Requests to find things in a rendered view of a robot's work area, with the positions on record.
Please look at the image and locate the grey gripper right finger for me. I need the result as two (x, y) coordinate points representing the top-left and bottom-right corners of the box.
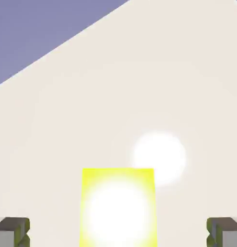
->
(206, 217), (237, 247)

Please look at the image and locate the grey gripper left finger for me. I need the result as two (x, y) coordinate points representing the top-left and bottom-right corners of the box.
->
(0, 217), (31, 247)

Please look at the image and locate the small yellow cube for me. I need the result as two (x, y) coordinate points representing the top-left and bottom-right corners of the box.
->
(79, 167), (159, 247)

